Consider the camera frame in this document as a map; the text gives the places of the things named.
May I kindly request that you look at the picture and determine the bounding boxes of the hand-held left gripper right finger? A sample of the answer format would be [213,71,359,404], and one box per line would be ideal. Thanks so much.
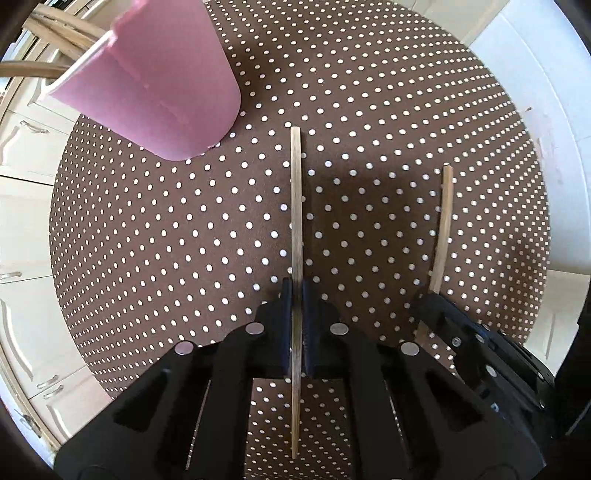
[301,281,546,480]

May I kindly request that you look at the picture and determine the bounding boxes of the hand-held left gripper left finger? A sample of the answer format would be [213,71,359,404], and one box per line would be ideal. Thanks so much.
[54,279,293,480]

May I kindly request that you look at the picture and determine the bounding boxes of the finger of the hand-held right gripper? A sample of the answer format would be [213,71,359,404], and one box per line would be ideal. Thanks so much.
[428,322,549,415]
[414,292,553,385]

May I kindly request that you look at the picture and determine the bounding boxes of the light bamboo chopstick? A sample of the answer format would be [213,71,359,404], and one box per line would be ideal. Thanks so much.
[31,4,112,36]
[289,127,306,460]
[28,18,93,59]
[415,165,455,348]
[0,61,71,80]

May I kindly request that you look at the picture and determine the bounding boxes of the pink plastic cup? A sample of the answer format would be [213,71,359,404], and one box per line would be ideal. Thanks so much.
[46,0,242,162]

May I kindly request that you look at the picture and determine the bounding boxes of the brown polka-dot tablecloth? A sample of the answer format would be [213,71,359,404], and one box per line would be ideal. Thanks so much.
[48,0,552,480]

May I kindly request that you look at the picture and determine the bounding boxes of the cream kitchen base cabinets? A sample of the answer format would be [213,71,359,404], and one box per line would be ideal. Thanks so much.
[0,0,115,467]

